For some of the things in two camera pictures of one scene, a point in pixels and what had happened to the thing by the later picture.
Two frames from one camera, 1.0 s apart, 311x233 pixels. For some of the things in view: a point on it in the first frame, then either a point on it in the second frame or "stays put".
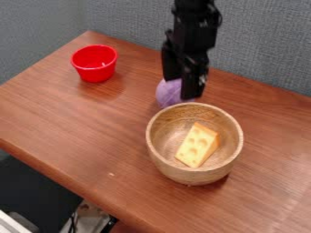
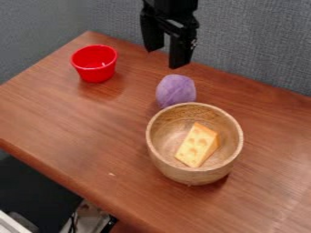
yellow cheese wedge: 199,146 stays put
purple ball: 169,93 stays put
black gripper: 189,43 -> 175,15
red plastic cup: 95,63 stays put
